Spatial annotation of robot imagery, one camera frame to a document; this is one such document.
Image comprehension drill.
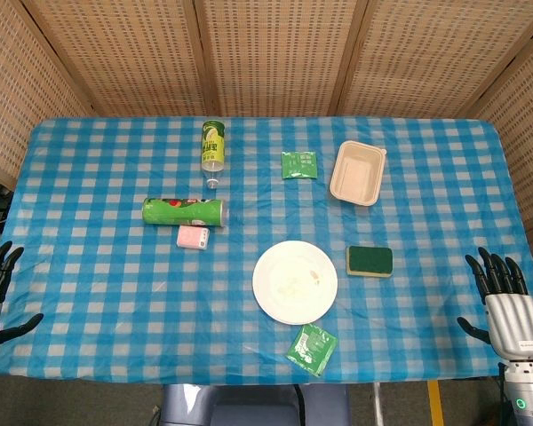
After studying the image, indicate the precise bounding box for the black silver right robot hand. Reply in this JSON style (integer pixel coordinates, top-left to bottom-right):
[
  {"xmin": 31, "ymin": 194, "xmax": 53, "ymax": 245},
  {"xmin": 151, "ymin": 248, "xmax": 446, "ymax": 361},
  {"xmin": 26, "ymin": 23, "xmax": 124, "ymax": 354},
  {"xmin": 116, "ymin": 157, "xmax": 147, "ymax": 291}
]
[{"xmin": 456, "ymin": 247, "xmax": 533, "ymax": 361}]

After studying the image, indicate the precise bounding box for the green yellow sponge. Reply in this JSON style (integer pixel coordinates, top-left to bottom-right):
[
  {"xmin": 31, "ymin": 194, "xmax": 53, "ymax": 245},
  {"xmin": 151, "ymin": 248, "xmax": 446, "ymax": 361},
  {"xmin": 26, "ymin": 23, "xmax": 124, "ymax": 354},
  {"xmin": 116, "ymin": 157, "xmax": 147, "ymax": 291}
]
[{"xmin": 346, "ymin": 245, "xmax": 394, "ymax": 280}]

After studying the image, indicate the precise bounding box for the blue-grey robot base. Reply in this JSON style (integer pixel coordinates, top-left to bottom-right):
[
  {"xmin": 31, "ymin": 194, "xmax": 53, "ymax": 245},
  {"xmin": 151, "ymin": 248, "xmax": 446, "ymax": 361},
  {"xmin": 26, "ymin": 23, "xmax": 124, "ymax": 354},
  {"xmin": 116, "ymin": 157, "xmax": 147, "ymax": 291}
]
[{"xmin": 159, "ymin": 383, "xmax": 352, "ymax": 426}]

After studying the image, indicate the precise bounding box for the white round plate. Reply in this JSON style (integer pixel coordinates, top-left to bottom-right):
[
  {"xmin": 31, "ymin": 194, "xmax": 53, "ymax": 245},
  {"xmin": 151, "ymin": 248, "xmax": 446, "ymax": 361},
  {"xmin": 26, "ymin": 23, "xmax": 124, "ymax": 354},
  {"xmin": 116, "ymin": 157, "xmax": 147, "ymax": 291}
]
[{"xmin": 252, "ymin": 240, "xmax": 339, "ymax": 326}]

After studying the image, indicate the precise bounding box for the blue white checkered tablecloth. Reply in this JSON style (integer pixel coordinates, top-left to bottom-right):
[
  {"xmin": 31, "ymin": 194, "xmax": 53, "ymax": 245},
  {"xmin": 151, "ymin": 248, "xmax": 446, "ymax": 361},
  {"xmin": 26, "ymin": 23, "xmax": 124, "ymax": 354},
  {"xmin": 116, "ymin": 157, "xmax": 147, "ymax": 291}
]
[{"xmin": 0, "ymin": 115, "xmax": 533, "ymax": 386}]

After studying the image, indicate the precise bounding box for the light green sachet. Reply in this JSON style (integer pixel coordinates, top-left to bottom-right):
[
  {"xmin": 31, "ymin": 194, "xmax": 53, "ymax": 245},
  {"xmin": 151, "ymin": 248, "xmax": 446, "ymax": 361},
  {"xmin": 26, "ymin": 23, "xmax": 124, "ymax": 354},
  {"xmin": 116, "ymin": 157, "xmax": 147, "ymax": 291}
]
[{"xmin": 285, "ymin": 323, "xmax": 338, "ymax": 378}]

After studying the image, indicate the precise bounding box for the beige rectangular food container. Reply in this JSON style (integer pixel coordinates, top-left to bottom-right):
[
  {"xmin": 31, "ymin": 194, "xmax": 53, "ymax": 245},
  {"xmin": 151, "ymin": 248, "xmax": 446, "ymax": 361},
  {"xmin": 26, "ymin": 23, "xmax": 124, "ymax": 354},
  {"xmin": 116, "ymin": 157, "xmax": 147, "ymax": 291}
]
[{"xmin": 329, "ymin": 140, "xmax": 388, "ymax": 209}]

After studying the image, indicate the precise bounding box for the green chips can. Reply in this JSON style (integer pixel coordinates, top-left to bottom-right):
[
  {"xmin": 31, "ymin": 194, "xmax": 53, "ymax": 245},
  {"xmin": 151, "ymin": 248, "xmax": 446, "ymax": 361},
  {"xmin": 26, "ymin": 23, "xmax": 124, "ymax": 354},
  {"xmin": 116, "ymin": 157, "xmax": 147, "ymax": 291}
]
[{"xmin": 141, "ymin": 197, "xmax": 228, "ymax": 228}]

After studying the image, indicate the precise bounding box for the pink tissue pack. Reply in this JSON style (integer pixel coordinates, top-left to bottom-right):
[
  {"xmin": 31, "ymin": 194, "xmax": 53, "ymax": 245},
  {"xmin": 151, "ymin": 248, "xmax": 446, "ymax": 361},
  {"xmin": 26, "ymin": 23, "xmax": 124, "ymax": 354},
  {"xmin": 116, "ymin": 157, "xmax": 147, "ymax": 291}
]
[{"xmin": 177, "ymin": 225, "xmax": 211, "ymax": 250}]

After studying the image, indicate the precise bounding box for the dark green sachet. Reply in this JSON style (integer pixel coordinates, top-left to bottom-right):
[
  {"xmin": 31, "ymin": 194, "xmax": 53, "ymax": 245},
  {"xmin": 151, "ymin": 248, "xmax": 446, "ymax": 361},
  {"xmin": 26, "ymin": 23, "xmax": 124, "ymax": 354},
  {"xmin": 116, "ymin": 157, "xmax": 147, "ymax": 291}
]
[{"xmin": 281, "ymin": 150, "xmax": 319, "ymax": 180}]

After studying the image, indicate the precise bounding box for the clear bottle yellow-green label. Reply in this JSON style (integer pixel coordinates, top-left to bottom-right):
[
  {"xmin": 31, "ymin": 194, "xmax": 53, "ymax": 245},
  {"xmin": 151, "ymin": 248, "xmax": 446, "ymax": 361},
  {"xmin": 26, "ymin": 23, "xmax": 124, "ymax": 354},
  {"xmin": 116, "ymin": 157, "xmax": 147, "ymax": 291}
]
[{"xmin": 200, "ymin": 120, "xmax": 227, "ymax": 190}]

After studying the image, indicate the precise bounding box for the woven wooden folding screen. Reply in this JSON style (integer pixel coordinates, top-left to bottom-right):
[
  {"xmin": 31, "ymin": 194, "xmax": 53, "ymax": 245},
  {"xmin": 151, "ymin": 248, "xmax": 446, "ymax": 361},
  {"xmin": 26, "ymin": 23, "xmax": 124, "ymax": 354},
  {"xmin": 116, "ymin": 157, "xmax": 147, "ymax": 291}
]
[{"xmin": 0, "ymin": 0, "xmax": 533, "ymax": 285}]

